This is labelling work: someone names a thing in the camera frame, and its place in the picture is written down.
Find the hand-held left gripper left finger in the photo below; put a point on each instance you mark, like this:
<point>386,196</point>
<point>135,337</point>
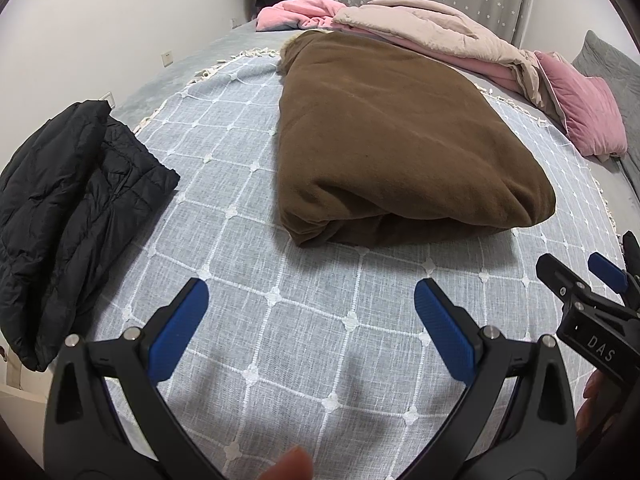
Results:
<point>180,325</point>

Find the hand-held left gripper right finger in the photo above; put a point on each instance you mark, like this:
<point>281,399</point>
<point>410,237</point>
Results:
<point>445,330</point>

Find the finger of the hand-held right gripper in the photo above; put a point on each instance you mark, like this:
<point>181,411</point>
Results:
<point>607,272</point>
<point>560,277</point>

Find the brown coat with fur collar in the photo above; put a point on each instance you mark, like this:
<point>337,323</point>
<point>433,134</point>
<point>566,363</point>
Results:
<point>400,150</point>

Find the person's right hand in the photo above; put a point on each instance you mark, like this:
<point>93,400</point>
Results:
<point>592,400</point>

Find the person's left hand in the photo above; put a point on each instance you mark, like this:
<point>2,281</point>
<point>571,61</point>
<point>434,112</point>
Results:
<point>287,466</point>

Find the light blue checked fringed blanket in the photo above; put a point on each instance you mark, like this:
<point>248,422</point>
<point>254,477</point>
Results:
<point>300,310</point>

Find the black puffer jacket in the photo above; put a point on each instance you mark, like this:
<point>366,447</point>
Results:
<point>65,225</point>

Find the pink pillow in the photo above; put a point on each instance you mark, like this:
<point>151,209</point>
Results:
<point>585,105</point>

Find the grey padded headboard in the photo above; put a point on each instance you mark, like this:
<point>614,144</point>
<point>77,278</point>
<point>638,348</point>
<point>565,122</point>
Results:
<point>600,57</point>

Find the beige quilt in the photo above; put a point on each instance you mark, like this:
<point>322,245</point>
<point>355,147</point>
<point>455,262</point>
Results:
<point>430,20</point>

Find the beige bed frame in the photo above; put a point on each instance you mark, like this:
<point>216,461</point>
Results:
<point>20,390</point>

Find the white wall outlet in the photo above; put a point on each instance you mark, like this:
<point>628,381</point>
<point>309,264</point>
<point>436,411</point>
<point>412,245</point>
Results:
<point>166,58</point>
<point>106,98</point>

